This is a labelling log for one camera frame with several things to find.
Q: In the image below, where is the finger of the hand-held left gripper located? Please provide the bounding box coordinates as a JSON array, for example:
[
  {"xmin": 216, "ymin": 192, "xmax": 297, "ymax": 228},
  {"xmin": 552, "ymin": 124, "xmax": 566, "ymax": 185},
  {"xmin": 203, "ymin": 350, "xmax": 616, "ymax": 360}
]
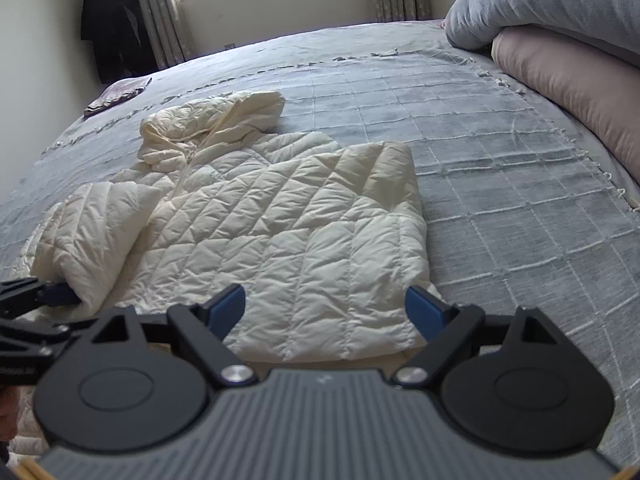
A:
[
  {"xmin": 0, "ymin": 278, "xmax": 82, "ymax": 317},
  {"xmin": 0, "ymin": 317, "xmax": 99, "ymax": 357}
]

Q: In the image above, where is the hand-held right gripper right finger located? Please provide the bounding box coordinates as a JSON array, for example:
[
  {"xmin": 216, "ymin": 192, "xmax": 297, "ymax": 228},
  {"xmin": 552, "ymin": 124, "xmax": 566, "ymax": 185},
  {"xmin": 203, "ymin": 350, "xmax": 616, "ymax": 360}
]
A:
[{"xmin": 392, "ymin": 285, "xmax": 572, "ymax": 391}]

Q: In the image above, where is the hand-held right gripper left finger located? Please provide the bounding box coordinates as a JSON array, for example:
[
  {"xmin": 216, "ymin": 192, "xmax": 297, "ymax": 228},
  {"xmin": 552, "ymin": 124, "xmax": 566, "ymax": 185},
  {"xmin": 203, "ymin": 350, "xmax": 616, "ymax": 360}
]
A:
[{"xmin": 88, "ymin": 283, "xmax": 259, "ymax": 392}]

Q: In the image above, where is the cream quilted hooded jacket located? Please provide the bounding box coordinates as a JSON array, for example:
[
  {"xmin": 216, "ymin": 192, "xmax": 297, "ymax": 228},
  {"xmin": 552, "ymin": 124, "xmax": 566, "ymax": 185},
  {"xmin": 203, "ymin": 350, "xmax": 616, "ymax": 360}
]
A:
[{"xmin": 10, "ymin": 90, "xmax": 444, "ymax": 364}]

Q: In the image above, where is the grey checked bed blanket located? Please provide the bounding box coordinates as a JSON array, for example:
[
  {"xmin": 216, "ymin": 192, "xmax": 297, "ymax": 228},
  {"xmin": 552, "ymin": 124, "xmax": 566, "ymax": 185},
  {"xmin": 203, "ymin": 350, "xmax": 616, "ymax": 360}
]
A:
[{"xmin": 0, "ymin": 19, "xmax": 640, "ymax": 461}]

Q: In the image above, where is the purple folded cloth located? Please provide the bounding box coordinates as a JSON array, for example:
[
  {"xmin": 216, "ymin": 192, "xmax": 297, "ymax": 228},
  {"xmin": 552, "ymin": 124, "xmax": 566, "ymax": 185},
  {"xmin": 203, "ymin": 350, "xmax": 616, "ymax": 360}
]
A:
[{"xmin": 83, "ymin": 76, "xmax": 153, "ymax": 119}]

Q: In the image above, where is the pink pillow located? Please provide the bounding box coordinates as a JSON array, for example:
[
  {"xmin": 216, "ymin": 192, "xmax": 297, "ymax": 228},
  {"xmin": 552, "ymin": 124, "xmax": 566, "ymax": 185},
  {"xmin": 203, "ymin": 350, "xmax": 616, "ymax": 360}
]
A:
[{"xmin": 490, "ymin": 25, "xmax": 640, "ymax": 187}]

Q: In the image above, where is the dark hanging coat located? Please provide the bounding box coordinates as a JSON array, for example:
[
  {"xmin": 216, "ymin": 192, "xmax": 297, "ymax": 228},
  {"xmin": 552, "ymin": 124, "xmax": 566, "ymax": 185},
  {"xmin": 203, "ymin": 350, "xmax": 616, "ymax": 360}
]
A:
[{"xmin": 80, "ymin": 0, "xmax": 159, "ymax": 86}]

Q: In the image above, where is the grey fluffy duvet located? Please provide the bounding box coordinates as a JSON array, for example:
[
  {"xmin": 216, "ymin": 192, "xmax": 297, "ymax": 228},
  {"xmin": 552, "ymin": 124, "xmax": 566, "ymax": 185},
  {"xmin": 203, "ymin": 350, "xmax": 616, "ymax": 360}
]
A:
[{"xmin": 444, "ymin": 0, "xmax": 640, "ymax": 69}]

